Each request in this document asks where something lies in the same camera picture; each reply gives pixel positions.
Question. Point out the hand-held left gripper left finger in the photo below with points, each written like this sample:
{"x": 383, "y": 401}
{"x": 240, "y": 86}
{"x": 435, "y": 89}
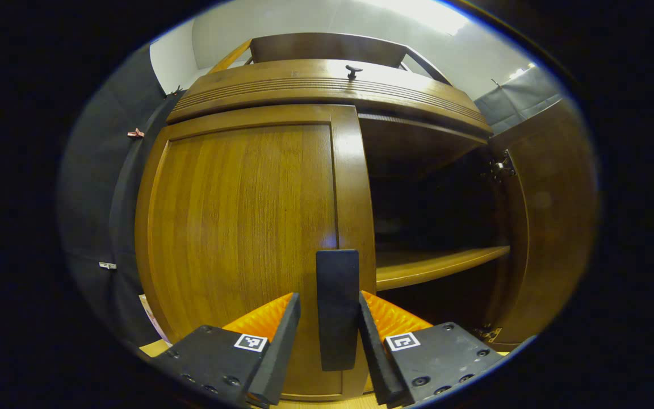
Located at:
{"x": 279, "y": 352}

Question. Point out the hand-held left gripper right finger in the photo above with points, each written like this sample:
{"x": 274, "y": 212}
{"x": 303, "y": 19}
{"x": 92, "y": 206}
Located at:
{"x": 375, "y": 352}

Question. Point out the wooden cabinet door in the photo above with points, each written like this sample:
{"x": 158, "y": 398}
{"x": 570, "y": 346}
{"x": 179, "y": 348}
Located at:
{"x": 236, "y": 216}
{"x": 554, "y": 227}

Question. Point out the wooden double-door shoe cabinet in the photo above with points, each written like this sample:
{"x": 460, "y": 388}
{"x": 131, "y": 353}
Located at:
{"x": 327, "y": 48}

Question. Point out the metal door hinge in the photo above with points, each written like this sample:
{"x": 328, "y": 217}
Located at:
{"x": 499, "y": 167}
{"x": 487, "y": 333}

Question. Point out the wooden cabinet drawer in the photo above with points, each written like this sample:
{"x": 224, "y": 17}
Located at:
{"x": 281, "y": 91}

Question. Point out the wooden inner shelf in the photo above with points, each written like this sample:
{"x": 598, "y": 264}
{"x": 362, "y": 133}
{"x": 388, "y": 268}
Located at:
{"x": 435, "y": 264}

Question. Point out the pink book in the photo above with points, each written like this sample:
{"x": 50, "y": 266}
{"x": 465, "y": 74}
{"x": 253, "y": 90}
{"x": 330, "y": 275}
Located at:
{"x": 154, "y": 318}

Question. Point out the silver clip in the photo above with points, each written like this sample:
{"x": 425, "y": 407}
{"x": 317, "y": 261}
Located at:
{"x": 108, "y": 265}

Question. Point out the red clip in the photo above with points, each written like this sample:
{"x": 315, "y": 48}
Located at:
{"x": 135, "y": 133}

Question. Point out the black drawer knob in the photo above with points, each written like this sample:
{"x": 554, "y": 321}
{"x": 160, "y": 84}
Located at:
{"x": 353, "y": 71}

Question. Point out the dark metal clip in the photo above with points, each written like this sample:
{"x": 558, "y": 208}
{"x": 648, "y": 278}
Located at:
{"x": 175, "y": 90}

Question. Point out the small ceiling light panel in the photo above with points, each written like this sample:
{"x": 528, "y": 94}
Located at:
{"x": 521, "y": 71}

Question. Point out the large ceiling light panel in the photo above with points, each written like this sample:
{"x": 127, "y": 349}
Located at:
{"x": 423, "y": 14}

